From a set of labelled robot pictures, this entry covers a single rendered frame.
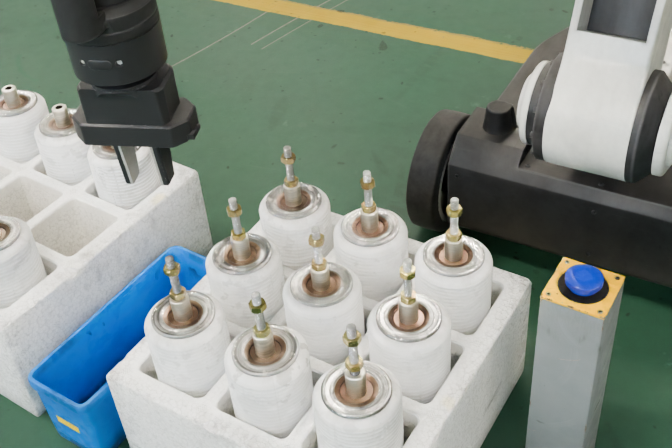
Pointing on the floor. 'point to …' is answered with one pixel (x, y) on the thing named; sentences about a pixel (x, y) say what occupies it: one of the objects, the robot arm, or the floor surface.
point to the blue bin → (105, 355)
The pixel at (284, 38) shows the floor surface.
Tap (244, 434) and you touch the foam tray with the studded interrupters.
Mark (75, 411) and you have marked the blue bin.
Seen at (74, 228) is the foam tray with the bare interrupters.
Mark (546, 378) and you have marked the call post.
